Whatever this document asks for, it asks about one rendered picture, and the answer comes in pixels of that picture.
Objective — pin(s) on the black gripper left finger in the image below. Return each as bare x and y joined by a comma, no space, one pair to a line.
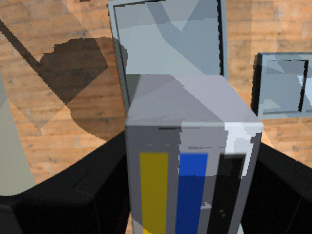
89,197

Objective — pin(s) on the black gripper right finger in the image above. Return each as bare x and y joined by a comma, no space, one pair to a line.
280,196

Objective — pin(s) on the grey flat panel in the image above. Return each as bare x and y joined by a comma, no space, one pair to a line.
15,172

